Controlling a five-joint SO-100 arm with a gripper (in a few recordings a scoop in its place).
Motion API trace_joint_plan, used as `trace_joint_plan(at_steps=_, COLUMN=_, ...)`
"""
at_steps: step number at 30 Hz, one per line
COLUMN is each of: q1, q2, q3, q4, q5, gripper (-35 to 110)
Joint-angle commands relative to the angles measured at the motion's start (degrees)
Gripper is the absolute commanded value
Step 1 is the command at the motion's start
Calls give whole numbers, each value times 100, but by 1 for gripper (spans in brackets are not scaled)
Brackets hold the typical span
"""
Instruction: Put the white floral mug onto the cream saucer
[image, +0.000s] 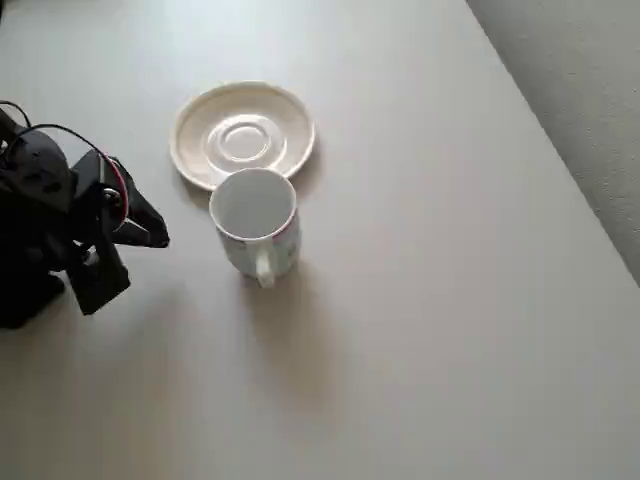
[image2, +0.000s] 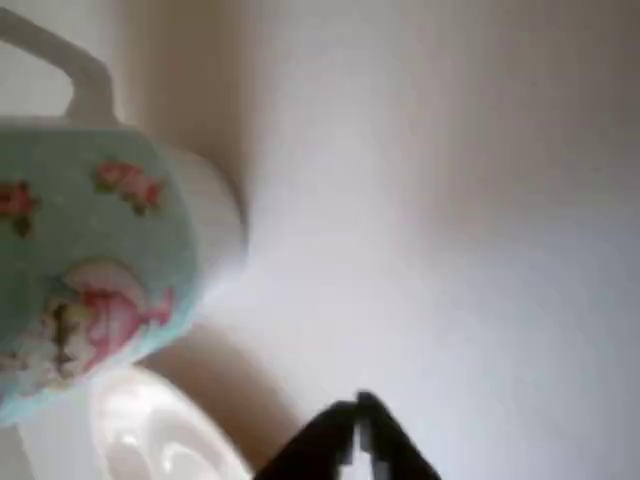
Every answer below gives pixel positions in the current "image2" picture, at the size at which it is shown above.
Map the white saucer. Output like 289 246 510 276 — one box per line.
74 367 262 480

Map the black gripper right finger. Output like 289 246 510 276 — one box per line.
355 391 443 480

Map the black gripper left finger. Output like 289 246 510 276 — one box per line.
291 398 362 480

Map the floral white teacup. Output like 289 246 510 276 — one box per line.
0 0 250 427

